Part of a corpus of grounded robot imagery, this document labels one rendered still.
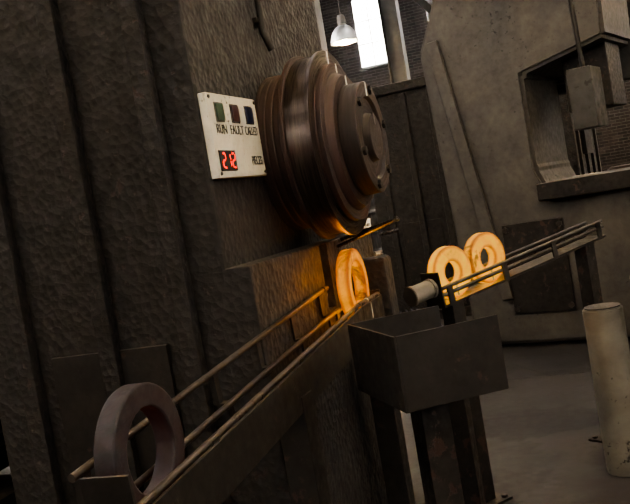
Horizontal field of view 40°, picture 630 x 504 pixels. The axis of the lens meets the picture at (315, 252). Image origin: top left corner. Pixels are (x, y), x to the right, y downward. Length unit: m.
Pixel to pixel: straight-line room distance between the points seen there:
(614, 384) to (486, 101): 2.44
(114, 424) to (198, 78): 0.90
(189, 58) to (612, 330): 1.54
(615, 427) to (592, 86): 2.12
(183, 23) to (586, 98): 2.93
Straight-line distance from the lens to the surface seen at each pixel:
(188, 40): 1.85
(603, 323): 2.73
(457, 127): 4.90
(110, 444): 1.16
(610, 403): 2.79
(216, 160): 1.80
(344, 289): 2.12
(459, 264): 2.62
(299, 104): 2.02
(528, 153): 4.78
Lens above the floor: 0.97
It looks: 3 degrees down
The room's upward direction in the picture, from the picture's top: 10 degrees counter-clockwise
